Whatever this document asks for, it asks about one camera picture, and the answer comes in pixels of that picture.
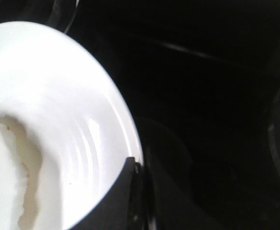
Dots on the black glass gas hob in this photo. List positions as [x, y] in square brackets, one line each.
[202, 81]

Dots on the white plate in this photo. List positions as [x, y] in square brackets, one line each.
[74, 112]

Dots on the fried egg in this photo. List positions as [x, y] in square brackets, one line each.
[20, 163]

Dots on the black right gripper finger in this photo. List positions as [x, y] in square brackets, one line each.
[123, 207]

